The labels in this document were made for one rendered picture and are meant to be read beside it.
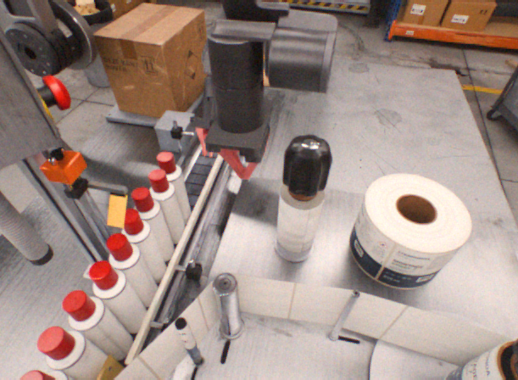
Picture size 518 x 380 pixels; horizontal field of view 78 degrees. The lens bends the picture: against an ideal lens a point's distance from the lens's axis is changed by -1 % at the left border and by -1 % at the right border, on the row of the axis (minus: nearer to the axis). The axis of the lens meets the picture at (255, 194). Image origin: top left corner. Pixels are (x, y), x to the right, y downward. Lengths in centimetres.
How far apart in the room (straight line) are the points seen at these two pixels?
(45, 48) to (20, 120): 67
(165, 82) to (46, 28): 33
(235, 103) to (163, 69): 74
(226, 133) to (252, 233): 43
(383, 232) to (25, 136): 56
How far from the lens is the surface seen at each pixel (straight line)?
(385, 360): 68
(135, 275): 60
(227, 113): 37
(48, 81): 42
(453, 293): 81
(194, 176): 91
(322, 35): 33
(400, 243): 64
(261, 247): 75
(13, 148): 41
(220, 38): 34
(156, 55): 108
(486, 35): 435
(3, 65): 38
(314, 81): 33
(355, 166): 105
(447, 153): 122
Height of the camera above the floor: 151
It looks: 48 degrees down
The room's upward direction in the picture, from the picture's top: straight up
